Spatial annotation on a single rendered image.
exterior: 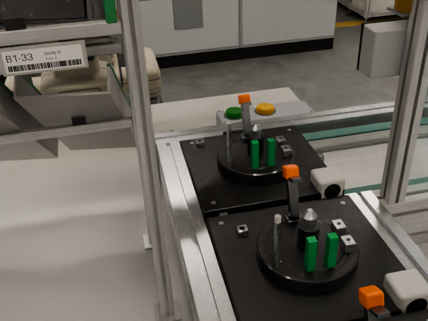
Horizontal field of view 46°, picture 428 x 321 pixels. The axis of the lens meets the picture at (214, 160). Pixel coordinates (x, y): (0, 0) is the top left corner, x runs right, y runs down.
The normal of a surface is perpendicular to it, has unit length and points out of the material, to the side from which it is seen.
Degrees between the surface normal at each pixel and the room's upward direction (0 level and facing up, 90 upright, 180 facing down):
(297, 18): 90
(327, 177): 0
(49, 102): 135
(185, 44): 90
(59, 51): 90
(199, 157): 0
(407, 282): 0
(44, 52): 90
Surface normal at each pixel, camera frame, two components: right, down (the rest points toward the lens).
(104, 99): 0.05, 0.97
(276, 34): 0.22, 0.51
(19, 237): -0.04, -0.85
